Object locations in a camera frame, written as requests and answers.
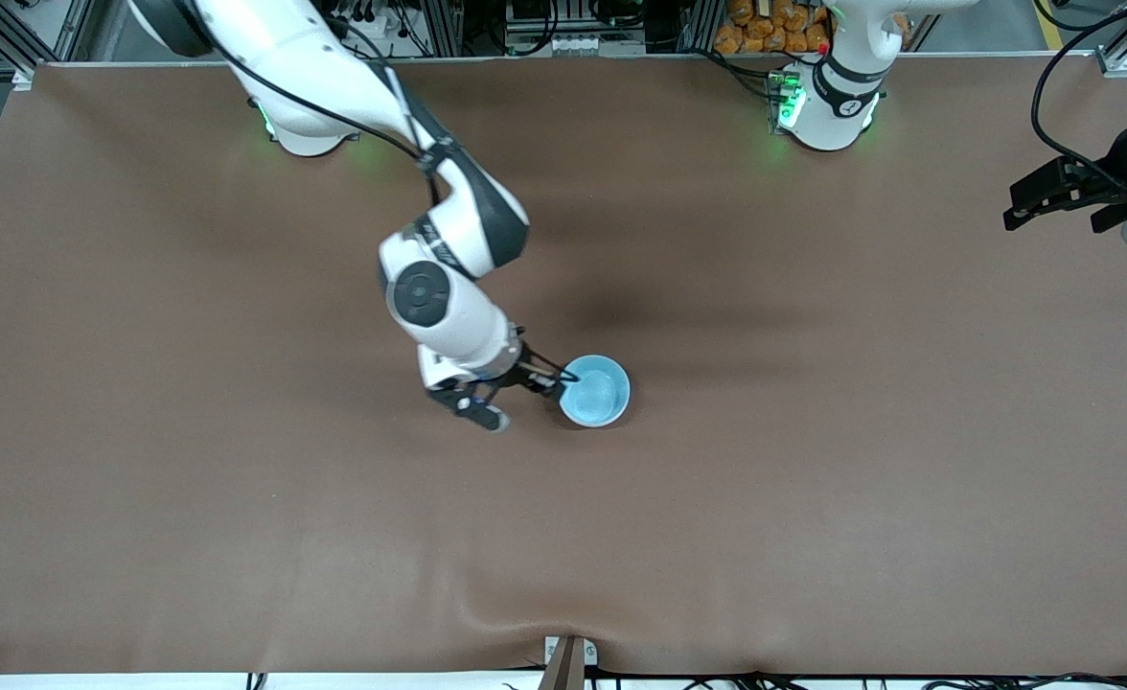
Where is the blue bowl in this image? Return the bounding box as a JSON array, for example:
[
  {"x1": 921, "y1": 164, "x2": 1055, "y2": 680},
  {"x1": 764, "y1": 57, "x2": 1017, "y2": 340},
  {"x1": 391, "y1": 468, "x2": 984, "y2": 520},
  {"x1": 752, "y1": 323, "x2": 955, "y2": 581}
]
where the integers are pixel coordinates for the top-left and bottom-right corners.
[{"x1": 558, "y1": 354, "x2": 633, "y2": 429}]

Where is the brown table cover cloth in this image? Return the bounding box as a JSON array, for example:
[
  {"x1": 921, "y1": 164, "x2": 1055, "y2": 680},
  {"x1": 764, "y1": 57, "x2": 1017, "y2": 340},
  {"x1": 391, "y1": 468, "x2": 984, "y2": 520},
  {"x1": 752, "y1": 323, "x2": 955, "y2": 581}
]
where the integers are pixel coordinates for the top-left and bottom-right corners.
[{"x1": 0, "y1": 55, "x2": 1127, "y2": 678}]

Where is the grey metal table clamp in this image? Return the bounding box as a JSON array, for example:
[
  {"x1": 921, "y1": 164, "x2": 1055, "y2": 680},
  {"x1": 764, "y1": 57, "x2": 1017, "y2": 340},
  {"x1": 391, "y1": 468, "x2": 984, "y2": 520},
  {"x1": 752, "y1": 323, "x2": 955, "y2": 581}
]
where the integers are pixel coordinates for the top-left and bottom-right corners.
[{"x1": 537, "y1": 634, "x2": 600, "y2": 690}]

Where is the orange lumpy items pile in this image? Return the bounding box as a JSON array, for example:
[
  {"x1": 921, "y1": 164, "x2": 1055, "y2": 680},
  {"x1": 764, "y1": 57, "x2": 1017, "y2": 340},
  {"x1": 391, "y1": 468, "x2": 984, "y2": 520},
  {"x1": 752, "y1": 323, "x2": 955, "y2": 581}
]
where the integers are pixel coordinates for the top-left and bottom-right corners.
[{"x1": 713, "y1": 0, "x2": 835, "y2": 57}]

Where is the white power strip with plugs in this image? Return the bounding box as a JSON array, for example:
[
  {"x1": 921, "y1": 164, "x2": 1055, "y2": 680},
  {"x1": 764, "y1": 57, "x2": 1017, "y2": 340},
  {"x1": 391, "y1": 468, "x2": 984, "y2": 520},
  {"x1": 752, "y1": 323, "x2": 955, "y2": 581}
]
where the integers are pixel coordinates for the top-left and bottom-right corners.
[{"x1": 326, "y1": 6, "x2": 413, "y2": 41}]

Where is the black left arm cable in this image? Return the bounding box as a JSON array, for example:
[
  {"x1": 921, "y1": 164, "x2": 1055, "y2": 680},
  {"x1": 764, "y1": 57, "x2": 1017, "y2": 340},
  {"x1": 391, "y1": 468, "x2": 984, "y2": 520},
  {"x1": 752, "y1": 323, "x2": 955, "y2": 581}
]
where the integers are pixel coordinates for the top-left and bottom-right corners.
[{"x1": 1030, "y1": 0, "x2": 1127, "y2": 185}]

